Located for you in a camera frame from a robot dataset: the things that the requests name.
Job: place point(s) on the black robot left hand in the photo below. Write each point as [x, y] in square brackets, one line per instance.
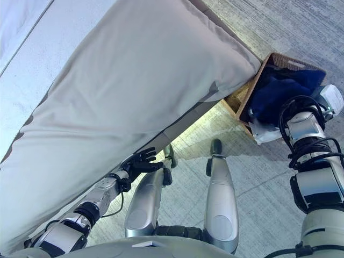
[142, 164]

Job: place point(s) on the blue garment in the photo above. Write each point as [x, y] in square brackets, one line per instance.
[276, 94]

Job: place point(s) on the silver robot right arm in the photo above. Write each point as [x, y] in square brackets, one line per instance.
[317, 188]

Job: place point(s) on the light wooden bed leg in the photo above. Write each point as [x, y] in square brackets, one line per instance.
[236, 102]

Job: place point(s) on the brown wicker basket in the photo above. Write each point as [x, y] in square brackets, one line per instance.
[255, 86]

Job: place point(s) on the pale grey bed cover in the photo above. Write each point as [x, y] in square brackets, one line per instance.
[35, 67]

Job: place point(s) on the silver robot left leg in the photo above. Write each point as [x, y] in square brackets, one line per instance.
[145, 204]

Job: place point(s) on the silver robot leg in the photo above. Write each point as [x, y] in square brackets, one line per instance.
[145, 204]
[220, 199]

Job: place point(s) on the black robot right foot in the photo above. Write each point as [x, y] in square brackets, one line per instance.
[216, 146]

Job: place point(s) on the silver robot right leg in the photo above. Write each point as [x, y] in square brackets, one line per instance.
[220, 199]

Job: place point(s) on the grey robot torso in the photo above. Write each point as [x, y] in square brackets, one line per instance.
[121, 250]

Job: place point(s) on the grey area rug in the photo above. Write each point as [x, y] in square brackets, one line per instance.
[268, 188]

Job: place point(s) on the white duvet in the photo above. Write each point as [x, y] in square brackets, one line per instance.
[16, 21]

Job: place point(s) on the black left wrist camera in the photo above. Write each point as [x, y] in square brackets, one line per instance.
[125, 185]

